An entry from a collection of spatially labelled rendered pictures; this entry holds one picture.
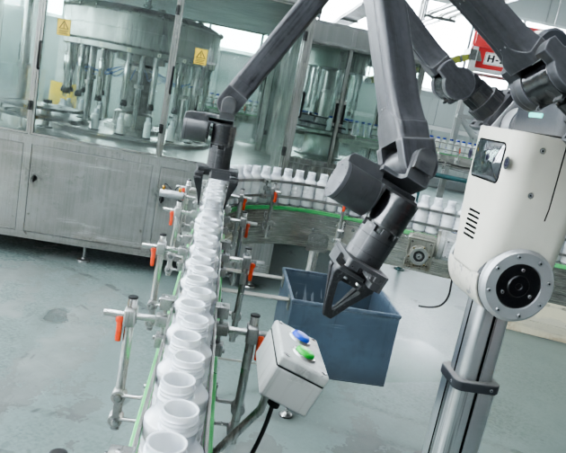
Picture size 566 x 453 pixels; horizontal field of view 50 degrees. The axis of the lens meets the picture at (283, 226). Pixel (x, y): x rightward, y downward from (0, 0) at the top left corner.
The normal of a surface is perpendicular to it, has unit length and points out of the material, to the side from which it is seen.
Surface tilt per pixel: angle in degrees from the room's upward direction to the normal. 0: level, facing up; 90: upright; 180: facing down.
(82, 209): 90
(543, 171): 90
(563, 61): 64
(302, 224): 90
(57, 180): 90
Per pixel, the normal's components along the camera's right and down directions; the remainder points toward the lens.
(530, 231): 0.04, 0.39
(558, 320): -0.25, 0.13
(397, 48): 0.34, -0.18
